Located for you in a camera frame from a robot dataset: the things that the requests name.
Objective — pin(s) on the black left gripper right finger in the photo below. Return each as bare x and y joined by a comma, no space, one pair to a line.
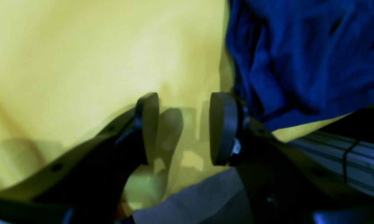
283,185

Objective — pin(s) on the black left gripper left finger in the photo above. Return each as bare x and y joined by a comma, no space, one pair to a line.
84,185

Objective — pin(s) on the dark blue long-sleeve shirt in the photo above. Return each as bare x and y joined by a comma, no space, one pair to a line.
302,61

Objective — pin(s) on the yellow table cloth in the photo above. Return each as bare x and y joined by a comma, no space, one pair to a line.
68,67

